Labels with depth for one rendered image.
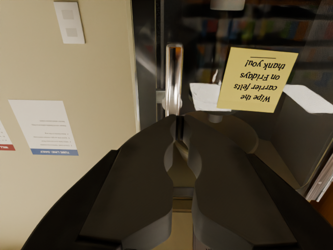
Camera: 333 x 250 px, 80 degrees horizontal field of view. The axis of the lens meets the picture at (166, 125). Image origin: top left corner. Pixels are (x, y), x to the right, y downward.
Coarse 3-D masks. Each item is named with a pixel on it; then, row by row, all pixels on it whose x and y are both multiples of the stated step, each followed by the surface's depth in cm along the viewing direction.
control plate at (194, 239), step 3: (195, 237) 35; (195, 240) 35; (198, 240) 35; (195, 243) 35; (198, 243) 35; (201, 243) 35; (195, 246) 35; (198, 246) 35; (201, 246) 35; (204, 246) 35; (195, 249) 35; (198, 249) 35; (201, 249) 35; (204, 249) 35; (207, 249) 35; (210, 249) 35
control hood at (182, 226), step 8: (176, 200) 38; (184, 200) 38; (192, 200) 38; (176, 208) 37; (184, 208) 37; (176, 216) 36; (184, 216) 36; (176, 224) 36; (184, 224) 36; (192, 224) 36; (176, 232) 35; (184, 232) 35; (192, 232) 35; (168, 240) 35; (176, 240) 35; (184, 240) 35; (192, 240) 35; (160, 248) 35; (168, 248) 35; (176, 248) 35; (184, 248) 35; (192, 248) 35
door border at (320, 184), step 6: (330, 162) 31; (324, 168) 32; (330, 168) 31; (324, 174) 32; (330, 174) 32; (318, 180) 33; (324, 180) 33; (318, 186) 34; (324, 186) 34; (312, 192) 35; (318, 192) 35; (306, 198) 36; (312, 198) 36
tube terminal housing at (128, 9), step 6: (126, 0) 21; (126, 6) 21; (126, 12) 22; (132, 36) 23; (132, 42) 23; (132, 48) 24; (132, 54) 24; (132, 60) 24; (132, 66) 25; (132, 72) 25; (132, 78) 26; (132, 84) 26; (138, 126) 30; (174, 198) 38; (180, 198) 38; (186, 198) 38; (192, 198) 38
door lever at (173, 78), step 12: (168, 48) 18; (180, 48) 18; (168, 60) 18; (180, 60) 18; (168, 72) 19; (180, 72) 19; (168, 84) 19; (180, 84) 19; (168, 96) 20; (180, 96) 20; (168, 108) 21
